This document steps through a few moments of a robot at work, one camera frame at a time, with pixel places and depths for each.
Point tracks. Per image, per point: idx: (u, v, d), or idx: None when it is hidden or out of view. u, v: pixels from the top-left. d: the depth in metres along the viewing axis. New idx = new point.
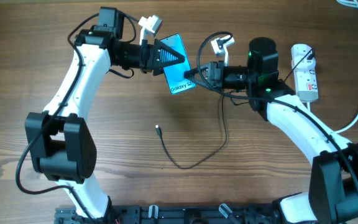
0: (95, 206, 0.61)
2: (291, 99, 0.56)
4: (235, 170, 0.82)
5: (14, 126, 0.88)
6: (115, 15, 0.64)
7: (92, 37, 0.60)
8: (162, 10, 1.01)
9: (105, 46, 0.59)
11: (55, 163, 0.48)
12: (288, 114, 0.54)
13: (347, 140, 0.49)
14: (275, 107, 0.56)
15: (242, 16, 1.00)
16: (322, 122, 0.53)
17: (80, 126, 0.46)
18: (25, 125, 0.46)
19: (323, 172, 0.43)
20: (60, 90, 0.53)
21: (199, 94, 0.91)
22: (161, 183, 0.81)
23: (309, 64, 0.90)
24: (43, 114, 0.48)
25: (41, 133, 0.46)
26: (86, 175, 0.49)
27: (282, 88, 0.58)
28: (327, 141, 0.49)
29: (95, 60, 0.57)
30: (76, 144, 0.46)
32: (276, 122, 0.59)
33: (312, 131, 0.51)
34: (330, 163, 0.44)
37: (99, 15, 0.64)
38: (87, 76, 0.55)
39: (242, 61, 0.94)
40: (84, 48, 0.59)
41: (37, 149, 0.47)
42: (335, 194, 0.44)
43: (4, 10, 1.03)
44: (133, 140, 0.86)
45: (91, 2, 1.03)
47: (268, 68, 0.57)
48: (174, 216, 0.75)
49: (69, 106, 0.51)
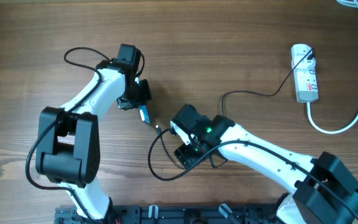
0: (96, 208, 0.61)
2: (232, 134, 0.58)
4: (235, 170, 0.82)
5: (14, 126, 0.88)
6: (134, 51, 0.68)
7: (112, 65, 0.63)
8: (163, 10, 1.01)
9: (123, 71, 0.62)
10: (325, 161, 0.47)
11: (58, 163, 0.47)
12: (243, 150, 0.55)
13: (309, 158, 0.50)
14: (226, 147, 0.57)
15: (242, 16, 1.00)
16: (276, 147, 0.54)
17: (93, 123, 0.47)
18: (40, 115, 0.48)
19: (309, 207, 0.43)
20: (78, 94, 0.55)
21: (199, 94, 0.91)
22: (162, 183, 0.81)
23: (309, 64, 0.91)
24: (59, 109, 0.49)
25: (55, 126, 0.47)
26: (89, 179, 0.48)
27: (220, 122, 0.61)
28: (293, 168, 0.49)
29: (113, 80, 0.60)
30: (84, 140, 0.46)
32: (235, 160, 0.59)
33: (275, 164, 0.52)
34: (311, 195, 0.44)
37: (119, 51, 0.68)
38: (105, 90, 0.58)
39: (242, 61, 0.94)
40: (104, 70, 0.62)
41: (45, 143, 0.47)
42: (331, 218, 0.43)
43: (4, 11, 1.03)
44: (133, 140, 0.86)
45: (91, 2, 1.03)
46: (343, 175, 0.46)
47: (191, 119, 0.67)
48: (174, 217, 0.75)
49: (86, 106, 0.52)
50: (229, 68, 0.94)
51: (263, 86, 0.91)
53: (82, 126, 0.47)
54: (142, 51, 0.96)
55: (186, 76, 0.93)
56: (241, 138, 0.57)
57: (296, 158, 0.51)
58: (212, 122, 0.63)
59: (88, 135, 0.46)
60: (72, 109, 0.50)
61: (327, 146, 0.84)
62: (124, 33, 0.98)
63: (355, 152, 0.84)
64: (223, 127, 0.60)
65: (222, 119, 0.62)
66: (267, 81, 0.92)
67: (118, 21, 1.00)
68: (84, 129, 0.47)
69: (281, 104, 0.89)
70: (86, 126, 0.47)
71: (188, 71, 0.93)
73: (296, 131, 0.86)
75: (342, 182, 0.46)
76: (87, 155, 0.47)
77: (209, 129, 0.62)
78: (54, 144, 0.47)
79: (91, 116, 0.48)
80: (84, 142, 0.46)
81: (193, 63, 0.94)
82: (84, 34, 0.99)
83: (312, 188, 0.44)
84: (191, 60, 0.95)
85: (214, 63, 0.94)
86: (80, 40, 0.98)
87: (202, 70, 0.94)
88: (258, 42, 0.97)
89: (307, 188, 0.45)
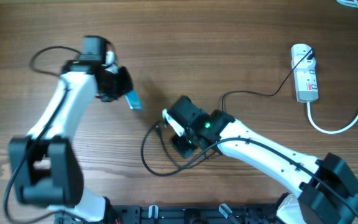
0: (92, 214, 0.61)
2: (232, 131, 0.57)
4: (235, 170, 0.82)
5: (14, 126, 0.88)
6: (100, 42, 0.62)
7: (77, 65, 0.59)
8: (163, 10, 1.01)
9: (91, 71, 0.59)
10: (330, 163, 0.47)
11: (38, 193, 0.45)
12: (244, 147, 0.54)
13: (314, 158, 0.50)
14: (226, 144, 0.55)
15: (242, 16, 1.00)
16: (279, 145, 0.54)
17: (65, 148, 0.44)
18: (8, 149, 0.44)
19: (314, 210, 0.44)
20: (45, 112, 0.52)
21: (199, 94, 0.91)
22: (162, 183, 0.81)
23: (309, 64, 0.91)
24: (26, 138, 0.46)
25: (25, 159, 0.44)
26: (74, 201, 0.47)
27: (219, 117, 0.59)
28: (297, 169, 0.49)
29: (81, 85, 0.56)
30: (60, 167, 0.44)
32: (233, 156, 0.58)
33: (279, 163, 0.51)
34: (315, 198, 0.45)
37: (84, 43, 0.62)
38: (73, 100, 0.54)
39: (242, 61, 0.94)
40: (69, 75, 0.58)
41: (20, 178, 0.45)
42: (334, 219, 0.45)
43: (4, 10, 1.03)
44: (133, 140, 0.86)
45: (91, 2, 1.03)
46: (347, 177, 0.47)
47: (188, 112, 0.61)
48: (174, 216, 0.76)
49: (54, 127, 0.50)
50: (229, 68, 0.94)
51: (263, 86, 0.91)
53: (54, 153, 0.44)
54: (142, 51, 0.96)
55: (186, 76, 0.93)
56: (242, 135, 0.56)
57: (299, 159, 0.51)
58: (210, 117, 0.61)
59: (64, 160, 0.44)
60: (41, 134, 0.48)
61: (327, 146, 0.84)
62: (124, 33, 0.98)
63: (355, 152, 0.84)
64: (222, 123, 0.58)
65: (220, 114, 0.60)
66: (267, 81, 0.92)
67: (119, 21, 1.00)
68: (57, 155, 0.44)
69: (281, 104, 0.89)
70: (59, 153, 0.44)
71: (188, 71, 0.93)
73: (296, 130, 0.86)
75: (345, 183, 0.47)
76: (67, 182, 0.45)
77: (207, 123, 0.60)
78: (30, 173, 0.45)
79: (63, 140, 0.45)
80: (60, 169, 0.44)
81: (193, 63, 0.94)
82: (84, 34, 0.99)
83: (316, 191, 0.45)
84: (190, 60, 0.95)
85: (214, 63, 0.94)
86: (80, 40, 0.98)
87: (202, 70, 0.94)
88: (258, 42, 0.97)
89: (311, 190, 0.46)
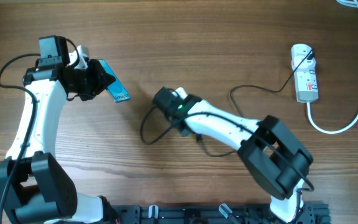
0: (91, 216, 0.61)
2: (199, 107, 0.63)
4: (235, 170, 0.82)
5: (13, 126, 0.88)
6: (56, 42, 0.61)
7: (39, 73, 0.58)
8: (163, 10, 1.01)
9: (55, 77, 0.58)
10: (268, 122, 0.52)
11: (31, 211, 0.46)
12: (205, 120, 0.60)
13: (256, 121, 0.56)
14: (191, 119, 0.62)
15: (242, 15, 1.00)
16: (233, 115, 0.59)
17: (48, 161, 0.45)
18: None
19: (250, 160, 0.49)
20: (20, 132, 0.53)
21: (199, 94, 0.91)
22: (162, 183, 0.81)
23: (309, 64, 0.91)
24: (7, 161, 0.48)
25: (11, 183, 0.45)
26: (70, 211, 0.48)
27: (189, 99, 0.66)
28: (240, 129, 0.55)
29: (48, 94, 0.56)
30: (45, 182, 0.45)
32: (202, 132, 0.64)
33: (228, 127, 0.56)
34: (252, 150, 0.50)
37: (40, 46, 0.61)
38: (43, 112, 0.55)
39: (242, 61, 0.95)
40: (33, 85, 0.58)
41: (10, 201, 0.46)
42: (271, 173, 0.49)
43: (4, 11, 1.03)
44: (133, 139, 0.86)
45: (91, 2, 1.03)
46: (284, 135, 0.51)
47: (166, 99, 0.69)
48: (174, 216, 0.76)
49: (32, 145, 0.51)
50: (229, 68, 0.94)
51: (263, 86, 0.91)
53: (37, 168, 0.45)
54: (142, 51, 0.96)
55: (186, 76, 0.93)
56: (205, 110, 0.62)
57: (245, 122, 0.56)
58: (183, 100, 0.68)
59: (46, 174, 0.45)
60: (20, 155, 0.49)
61: (327, 146, 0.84)
62: (124, 33, 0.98)
63: (355, 152, 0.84)
64: (192, 104, 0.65)
65: (192, 96, 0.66)
66: (267, 81, 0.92)
67: (119, 21, 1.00)
68: (41, 170, 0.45)
69: (281, 104, 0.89)
70: (41, 167, 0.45)
71: (188, 71, 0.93)
73: (296, 131, 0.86)
75: (284, 142, 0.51)
76: (56, 193, 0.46)
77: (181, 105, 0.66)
78: (18, 196, 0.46)
79: (45, 155, 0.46)
80: (49, 183, 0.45)
81: (193, 63, 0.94)
82: (84, 34, 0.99)
83: (253, 146, 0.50)
84: (190, 60, 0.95)
85: (214, 63, 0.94)
86: (80, 40, 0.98)
87: (202, 70, 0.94)
88: (258, 42, 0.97)
89: (250, 144, 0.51)
